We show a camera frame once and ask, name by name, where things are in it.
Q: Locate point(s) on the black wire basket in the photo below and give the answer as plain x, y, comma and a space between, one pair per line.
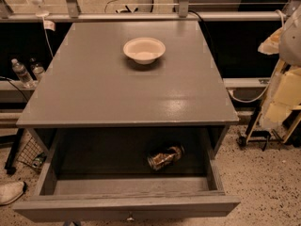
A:
30, 150

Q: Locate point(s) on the clear water bottle left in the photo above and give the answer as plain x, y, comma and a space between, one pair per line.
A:
22, 73

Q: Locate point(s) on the clear water bottle right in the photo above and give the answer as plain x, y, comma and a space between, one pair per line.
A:
36, 68

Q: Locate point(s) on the white webcam on stand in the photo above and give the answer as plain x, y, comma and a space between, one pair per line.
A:
41, 13

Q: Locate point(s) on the open grey top drawer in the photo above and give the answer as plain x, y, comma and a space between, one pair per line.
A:
103, 173

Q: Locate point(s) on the green can in basket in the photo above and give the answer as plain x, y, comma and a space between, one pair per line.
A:
38, 161

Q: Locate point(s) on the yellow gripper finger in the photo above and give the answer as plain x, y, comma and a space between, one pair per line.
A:
270, 45
282, 96

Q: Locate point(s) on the clear water bottle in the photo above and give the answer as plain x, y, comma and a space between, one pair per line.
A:
22, 73
36, 68

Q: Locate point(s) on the aluminium frame rail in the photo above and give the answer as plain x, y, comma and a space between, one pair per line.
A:
205, 16

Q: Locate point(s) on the grey wooden cabinet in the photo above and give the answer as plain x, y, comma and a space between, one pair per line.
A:
91, 83

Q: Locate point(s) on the white paper bowl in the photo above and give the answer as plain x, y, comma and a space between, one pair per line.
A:
144, 50

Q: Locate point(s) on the white sneaker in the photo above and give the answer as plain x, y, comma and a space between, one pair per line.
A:
11, 192

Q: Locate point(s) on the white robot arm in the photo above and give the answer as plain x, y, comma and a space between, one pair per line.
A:
289, 48

